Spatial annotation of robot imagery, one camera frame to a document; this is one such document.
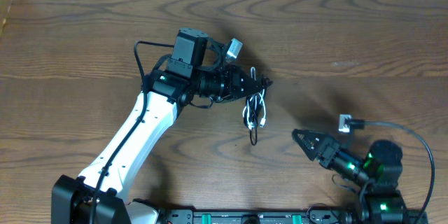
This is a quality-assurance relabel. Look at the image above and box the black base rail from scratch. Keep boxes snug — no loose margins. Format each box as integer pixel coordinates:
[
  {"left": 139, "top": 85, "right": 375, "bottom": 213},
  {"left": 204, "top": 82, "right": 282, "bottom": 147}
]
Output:
[{"left": 129, "top": 209, "right": 430, "bottom": 224}]

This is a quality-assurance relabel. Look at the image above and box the camera black cable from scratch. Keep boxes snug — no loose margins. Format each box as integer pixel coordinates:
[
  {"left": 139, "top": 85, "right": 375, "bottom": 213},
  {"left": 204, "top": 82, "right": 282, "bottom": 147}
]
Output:
[
  {"left": 89, "top": 40, "right": 176, "bottom": 224},
  {"left": 346, "top": 118, "right": 436, "bottom": 214}
]

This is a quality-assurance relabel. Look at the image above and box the white cable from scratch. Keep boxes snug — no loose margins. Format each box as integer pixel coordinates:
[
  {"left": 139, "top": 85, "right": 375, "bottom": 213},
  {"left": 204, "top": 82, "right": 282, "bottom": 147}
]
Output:
[{"left": 242, "top": 66, "right": 267, "bottom": 130}]

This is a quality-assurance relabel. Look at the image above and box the left camera black cable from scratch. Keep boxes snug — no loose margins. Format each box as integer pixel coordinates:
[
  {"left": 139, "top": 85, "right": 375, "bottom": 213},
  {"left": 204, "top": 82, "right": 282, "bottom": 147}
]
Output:
[{"left": 89, "top": 40, "right": 176, "bottom": 224}]

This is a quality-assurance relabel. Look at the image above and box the right camera black cable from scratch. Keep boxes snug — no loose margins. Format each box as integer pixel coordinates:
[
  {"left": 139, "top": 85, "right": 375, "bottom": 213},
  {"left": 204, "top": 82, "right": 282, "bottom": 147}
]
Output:
[{"left": 346, "top": 118, "right": 436, "bottom": 214}]

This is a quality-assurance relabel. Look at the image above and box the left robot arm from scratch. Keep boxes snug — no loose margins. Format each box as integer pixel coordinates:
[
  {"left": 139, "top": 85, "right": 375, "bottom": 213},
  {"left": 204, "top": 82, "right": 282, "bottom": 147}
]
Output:
[{"left": 50, "top": 27, "right": 272, "bottom": 223}]

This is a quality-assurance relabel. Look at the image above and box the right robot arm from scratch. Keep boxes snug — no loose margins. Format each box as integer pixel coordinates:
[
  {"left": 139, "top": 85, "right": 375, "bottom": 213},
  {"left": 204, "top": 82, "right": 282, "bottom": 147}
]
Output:
[{"left": 292, "top": 129, "right": 410, "bottom": 223}]

